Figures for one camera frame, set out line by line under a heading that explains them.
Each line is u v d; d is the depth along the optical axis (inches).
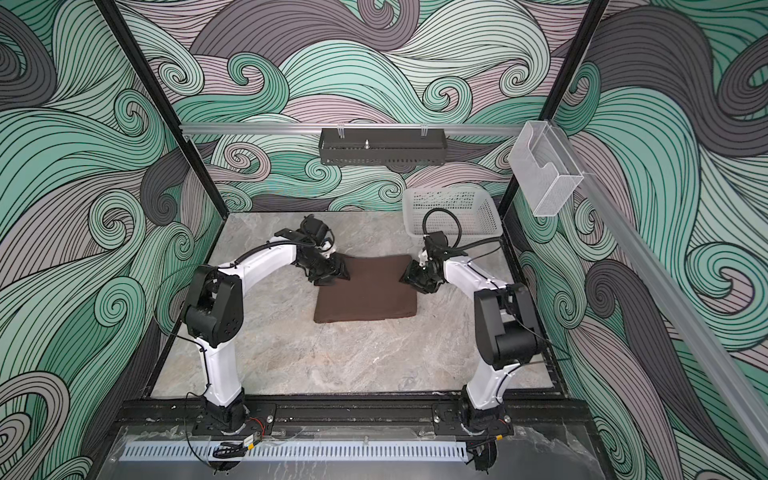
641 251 22.8
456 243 34.8
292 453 27.5
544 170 30.7
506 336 18.6
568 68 31.5
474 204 47.4
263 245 24.4
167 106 34.7
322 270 32.1
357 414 29.8
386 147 37.6
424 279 31.4
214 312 20.2
